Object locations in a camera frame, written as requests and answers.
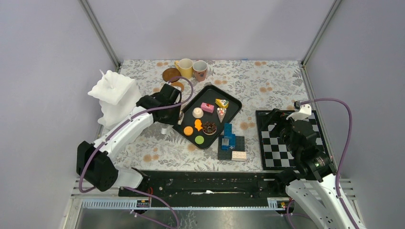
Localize black white checkerboard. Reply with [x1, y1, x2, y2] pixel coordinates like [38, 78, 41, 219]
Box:
[255, 110, 329, 171]

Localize black lego baseplate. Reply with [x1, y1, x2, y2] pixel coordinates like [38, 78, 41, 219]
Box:
[217, 135, 245, 161]

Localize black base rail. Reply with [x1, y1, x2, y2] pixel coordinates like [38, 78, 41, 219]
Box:
[137, 170, 288, 208]

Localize pink patterned mug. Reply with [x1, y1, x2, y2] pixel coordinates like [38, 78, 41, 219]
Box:
[192, 60, 208, 82]

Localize black serving tray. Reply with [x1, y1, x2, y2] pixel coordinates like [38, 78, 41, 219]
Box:
[173, 85, 243, 149]

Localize dark brown round coaster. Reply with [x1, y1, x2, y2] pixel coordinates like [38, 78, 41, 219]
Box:
[162, 68, 181, 83]

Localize blue lego block stack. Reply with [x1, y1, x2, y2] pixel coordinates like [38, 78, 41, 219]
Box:
[221, 123, 236, 150]

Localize yellow cake slice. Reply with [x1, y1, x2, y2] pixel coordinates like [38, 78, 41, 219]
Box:
[215, 99, 229, 109]

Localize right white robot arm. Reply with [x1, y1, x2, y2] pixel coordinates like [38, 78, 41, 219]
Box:
[263, 109, 365, 229]

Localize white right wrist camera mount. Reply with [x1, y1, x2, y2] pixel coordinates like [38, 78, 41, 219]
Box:
[286, 101, 312, 121]

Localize light brown round coaster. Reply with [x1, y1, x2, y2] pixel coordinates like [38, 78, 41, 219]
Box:
[171, 81, 184, 92]

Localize green round cookie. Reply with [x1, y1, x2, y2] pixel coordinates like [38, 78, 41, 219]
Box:
[194, 135, 204, 145]

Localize white strawberry cake slice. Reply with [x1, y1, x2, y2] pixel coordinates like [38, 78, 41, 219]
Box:
[217, 107, 227, 123]

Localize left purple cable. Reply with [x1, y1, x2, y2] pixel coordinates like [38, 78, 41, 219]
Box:
[78, 76, 194, 194]

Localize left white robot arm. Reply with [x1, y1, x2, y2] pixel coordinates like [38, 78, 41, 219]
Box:
[76, 83, 182, 196]

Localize pink square cake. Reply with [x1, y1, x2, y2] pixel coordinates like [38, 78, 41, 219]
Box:
[200, 103, 215, 113]

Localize white tiered dessert stand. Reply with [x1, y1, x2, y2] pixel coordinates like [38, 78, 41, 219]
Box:
[87, 70, 142, 128]

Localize silver tongs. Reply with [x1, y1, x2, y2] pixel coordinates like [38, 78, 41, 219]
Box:
[161, 111, 184, 135]

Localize orange fish biscuit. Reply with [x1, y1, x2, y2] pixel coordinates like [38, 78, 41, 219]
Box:
[194, 119, 203, 131]

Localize yellow mug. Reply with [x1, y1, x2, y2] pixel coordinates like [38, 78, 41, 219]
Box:
[174, 58, 193, 79]

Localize chocolate sprinkle donut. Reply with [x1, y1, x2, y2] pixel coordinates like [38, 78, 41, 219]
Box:
[202, 122, 217, 135]

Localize beige lego brick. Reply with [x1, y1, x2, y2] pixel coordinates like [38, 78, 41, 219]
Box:
[231, 151, 247, 161]

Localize orange round biscuit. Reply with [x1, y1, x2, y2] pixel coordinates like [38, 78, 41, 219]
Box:
[183, 126, 193, 136]

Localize white cream puff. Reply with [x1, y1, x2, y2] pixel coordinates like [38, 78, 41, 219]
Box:
[192, 107, 204, 119]

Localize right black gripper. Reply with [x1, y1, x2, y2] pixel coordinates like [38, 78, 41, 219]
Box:
[256, 108, 303, 156]

